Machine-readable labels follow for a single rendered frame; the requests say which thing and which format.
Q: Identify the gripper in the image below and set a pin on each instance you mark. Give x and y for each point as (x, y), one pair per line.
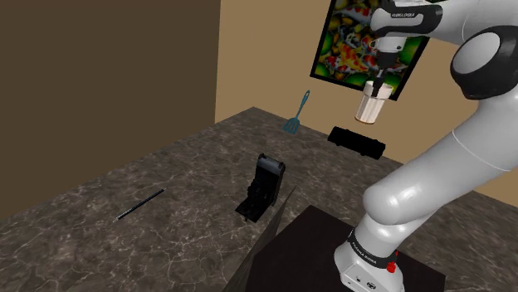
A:
(384, 60)

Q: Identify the white ribbed cup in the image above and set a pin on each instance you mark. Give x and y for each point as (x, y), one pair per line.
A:
(370, 106)

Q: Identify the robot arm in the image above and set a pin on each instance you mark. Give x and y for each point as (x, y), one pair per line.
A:
(429, 182)

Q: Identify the black long box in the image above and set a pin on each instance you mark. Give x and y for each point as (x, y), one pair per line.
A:
(356, 142)

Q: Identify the teal spatula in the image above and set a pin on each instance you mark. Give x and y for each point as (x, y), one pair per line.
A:
(292, 124)

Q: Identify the black coffee machine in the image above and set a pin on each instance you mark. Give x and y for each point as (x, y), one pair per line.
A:
(262, 190)

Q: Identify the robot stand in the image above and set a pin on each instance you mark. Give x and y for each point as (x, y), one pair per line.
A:
(299, 258)

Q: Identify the black pen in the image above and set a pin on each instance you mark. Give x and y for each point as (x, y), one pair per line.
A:
(139, 204)

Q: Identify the colourful fish wall picture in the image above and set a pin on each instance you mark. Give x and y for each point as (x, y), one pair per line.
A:
(348, 44)

